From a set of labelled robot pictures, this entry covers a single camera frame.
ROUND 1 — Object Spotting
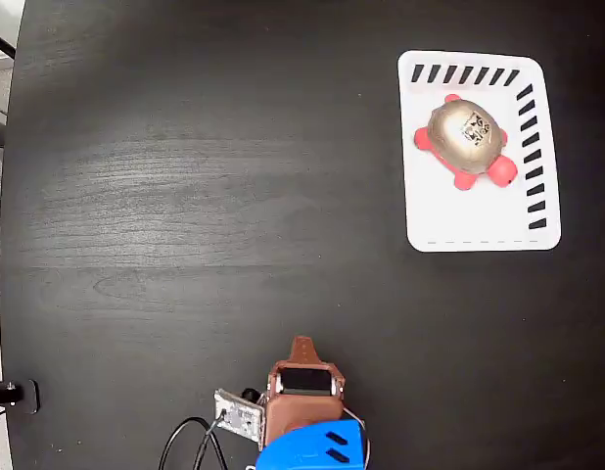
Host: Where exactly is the red turtle toy gold shell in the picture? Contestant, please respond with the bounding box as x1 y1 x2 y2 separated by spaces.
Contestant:
412 93 519 191

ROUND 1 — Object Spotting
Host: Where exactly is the white rectangular tray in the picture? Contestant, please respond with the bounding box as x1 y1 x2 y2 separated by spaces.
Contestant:
396 49 563 254

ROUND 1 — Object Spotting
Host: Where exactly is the black table clamp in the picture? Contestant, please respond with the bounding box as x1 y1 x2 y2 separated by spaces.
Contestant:
0 378 41 432

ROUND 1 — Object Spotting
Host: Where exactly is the black bar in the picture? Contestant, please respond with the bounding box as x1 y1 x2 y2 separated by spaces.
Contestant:
0 28 18 60

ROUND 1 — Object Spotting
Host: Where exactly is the bare circuit board camera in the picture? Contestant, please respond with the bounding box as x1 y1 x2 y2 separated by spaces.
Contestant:
212 388 266 452

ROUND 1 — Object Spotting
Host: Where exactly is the black cable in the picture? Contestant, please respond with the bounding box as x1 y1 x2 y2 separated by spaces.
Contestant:
158 416 230 470

